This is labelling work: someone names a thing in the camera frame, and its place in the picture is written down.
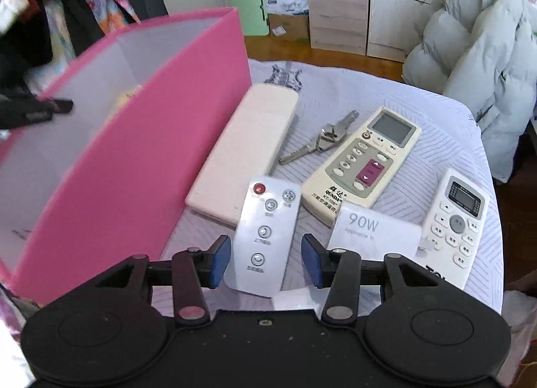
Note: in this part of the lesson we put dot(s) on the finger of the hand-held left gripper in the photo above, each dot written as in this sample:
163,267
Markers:
58,105
40,117

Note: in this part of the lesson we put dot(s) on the black hanging garment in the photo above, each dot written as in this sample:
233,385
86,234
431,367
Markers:
63,2

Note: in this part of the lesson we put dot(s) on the silver key bunch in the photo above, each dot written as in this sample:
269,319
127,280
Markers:
324,138

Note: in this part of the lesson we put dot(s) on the white remote with grey screen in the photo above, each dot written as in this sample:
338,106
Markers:
455,224

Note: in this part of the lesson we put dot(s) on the cardboard box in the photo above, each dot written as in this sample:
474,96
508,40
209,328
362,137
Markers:
291,27

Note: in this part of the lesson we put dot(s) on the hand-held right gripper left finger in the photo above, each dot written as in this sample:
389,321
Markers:
221,260

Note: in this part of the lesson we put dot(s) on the white fuzzy cuff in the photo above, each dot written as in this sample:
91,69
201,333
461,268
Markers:
8,0

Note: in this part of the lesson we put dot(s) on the long cream remote control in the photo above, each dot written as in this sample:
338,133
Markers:
243,149

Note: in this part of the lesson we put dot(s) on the striped cat-print bedsheet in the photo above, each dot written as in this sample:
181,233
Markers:
444,132

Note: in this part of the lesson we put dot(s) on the grey puffer jacket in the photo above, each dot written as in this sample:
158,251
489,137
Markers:
474,65

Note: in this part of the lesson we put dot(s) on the wooden shelf cabinet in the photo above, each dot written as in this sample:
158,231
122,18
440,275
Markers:
337,15

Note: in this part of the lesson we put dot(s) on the white card box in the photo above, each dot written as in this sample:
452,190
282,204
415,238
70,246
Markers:
373,233

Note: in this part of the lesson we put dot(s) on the small white red-button remote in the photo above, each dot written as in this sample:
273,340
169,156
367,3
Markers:
266,241

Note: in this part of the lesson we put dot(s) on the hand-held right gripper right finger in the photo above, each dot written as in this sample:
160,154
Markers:
311,260

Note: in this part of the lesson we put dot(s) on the beige remote with pink button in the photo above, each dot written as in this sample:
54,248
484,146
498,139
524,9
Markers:
365,161

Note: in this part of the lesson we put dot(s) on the pink storage box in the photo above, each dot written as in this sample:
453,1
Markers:
126,186

